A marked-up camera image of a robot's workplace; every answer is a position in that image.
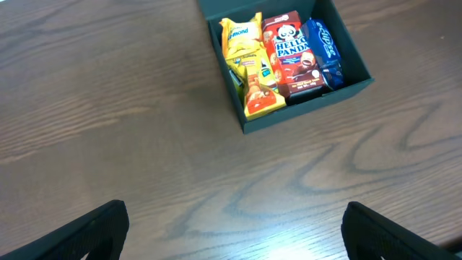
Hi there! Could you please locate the long yellow orange snack packet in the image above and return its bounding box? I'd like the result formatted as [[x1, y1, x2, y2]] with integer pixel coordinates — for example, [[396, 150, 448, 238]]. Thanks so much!
[[243, 48, 286, 121]]

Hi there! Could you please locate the red Hello Panda box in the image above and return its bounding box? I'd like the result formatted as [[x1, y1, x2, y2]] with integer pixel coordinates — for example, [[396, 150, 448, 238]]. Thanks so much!
[[262, 11, 331, 100]]

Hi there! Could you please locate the small yellow snack packet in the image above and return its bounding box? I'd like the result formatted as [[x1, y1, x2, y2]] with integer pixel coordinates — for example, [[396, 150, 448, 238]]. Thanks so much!
[[219, 12, 262, 59]]

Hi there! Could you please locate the green Pretz snack box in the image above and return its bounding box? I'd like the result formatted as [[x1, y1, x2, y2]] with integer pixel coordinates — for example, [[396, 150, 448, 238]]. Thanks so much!
[[227, 56, 281, 100]]

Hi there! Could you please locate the blue Dairy Milk chocolate bar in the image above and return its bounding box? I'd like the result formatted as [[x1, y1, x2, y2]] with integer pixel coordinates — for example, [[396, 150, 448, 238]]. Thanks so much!
[[321, 62, 344, 90]]

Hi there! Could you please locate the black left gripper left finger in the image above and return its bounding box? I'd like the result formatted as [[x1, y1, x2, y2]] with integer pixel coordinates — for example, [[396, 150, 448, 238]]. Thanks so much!
[[1, 200, 129, 260]]

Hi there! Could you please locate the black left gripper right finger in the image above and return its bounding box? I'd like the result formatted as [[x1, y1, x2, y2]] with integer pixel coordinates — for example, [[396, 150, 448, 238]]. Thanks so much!
[[341, 201, 461, 260]]

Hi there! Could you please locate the black gift box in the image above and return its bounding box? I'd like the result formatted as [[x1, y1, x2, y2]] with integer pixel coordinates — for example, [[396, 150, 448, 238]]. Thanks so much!
[[198, 0, 374, 134]]

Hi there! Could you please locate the blue Eclipse mint tin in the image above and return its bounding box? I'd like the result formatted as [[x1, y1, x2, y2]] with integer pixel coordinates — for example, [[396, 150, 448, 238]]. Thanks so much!
[[301, 19, 341, 69]]

